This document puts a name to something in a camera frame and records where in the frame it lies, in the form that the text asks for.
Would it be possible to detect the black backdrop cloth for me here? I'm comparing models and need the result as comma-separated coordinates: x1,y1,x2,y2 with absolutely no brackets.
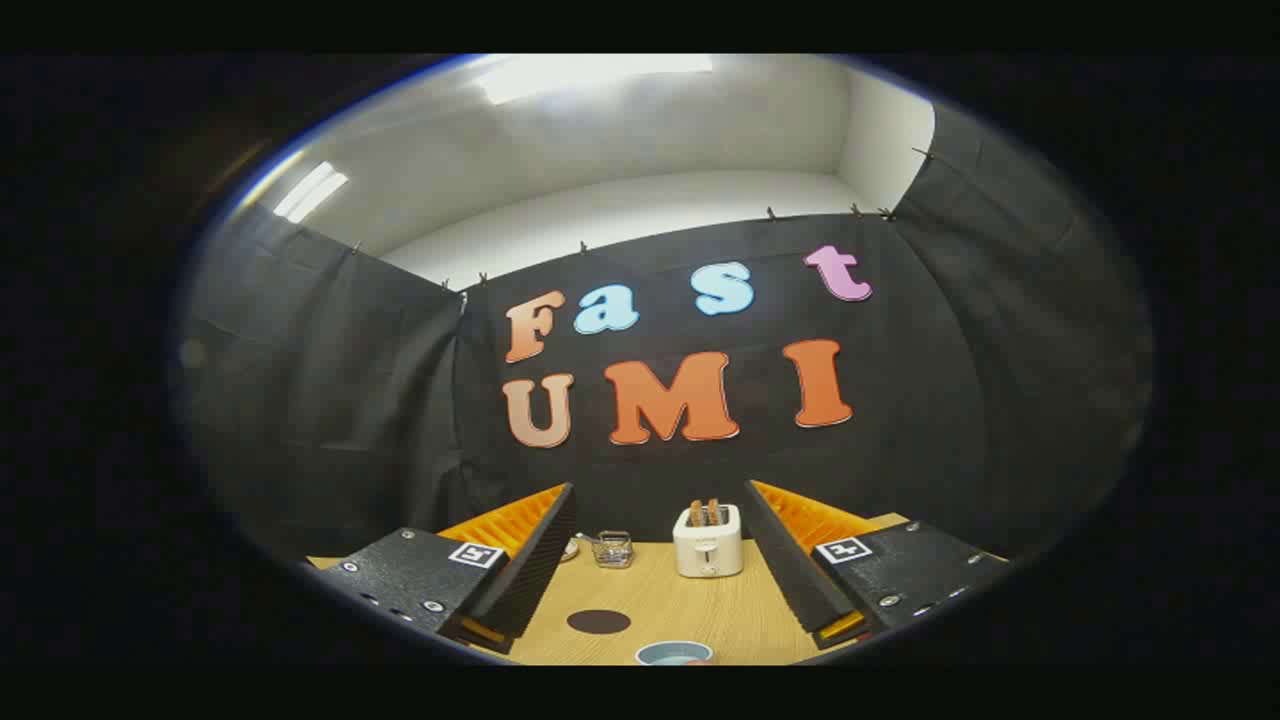
175,100,1151,561

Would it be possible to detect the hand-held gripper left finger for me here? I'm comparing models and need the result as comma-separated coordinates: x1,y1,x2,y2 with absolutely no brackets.
312,482,578,656

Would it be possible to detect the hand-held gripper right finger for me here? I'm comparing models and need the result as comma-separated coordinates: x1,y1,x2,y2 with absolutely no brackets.
741,478,1013,651

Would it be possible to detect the white cup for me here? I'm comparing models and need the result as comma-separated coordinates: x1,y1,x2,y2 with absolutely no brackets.
636,641,715,666

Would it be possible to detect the wooden table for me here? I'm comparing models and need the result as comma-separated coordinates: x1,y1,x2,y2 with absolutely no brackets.
305,513,1011,666

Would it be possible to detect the white toaster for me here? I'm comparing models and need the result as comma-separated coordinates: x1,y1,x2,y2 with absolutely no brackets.
672,503,744,579

